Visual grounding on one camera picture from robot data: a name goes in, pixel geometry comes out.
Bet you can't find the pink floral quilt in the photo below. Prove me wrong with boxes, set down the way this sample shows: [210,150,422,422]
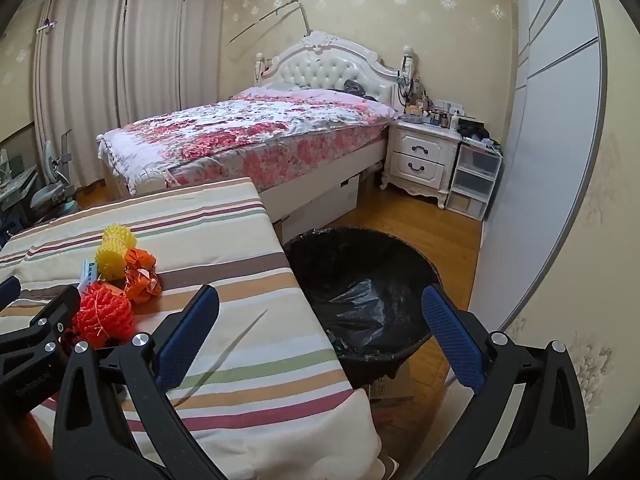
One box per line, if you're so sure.
[96,87,398,196]

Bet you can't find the beige curtain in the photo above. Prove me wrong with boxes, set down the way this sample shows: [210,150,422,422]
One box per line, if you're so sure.
[32,0,224,188]

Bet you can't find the white nightstand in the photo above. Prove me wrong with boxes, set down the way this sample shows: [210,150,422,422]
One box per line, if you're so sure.
[380,119,462,210]

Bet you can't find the light blue printed box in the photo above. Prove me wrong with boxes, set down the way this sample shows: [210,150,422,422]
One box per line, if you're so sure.
[77,260,98,292]

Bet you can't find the orange wrapper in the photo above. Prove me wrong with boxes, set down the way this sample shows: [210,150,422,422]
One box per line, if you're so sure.
[124,248,163,304]

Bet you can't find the striped bed sheet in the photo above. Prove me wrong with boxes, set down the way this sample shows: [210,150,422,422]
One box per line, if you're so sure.
[0,176,384,480]

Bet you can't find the grey desk chair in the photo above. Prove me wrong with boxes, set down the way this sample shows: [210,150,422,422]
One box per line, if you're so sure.
[30,130,79,223]

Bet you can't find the white storage box under bed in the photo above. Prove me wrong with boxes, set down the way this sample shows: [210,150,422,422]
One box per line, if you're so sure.
[277,176,359,244]

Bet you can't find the red foam fruit net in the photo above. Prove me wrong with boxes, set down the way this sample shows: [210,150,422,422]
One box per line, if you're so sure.
[72,282,134,349]

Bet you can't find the white tufted bed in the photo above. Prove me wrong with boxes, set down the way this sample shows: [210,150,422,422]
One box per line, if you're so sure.
[96,30,400,222]

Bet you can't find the clear plastic drawer unit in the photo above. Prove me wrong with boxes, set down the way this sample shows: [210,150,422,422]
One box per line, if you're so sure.
[446,138,503,222]

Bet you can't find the white wardrobe door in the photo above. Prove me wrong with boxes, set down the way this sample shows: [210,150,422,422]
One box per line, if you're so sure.
[469,0,605,332]

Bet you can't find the desk with clutter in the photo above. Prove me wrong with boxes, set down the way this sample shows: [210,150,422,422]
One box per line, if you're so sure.
[1,148,38,226]

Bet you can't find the yellow foam fruit net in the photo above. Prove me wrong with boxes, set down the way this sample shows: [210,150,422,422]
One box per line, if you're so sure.
[94,224,137,282]

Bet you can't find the black trash bin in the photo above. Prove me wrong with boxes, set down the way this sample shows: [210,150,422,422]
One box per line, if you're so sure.
[283,226,442,389]

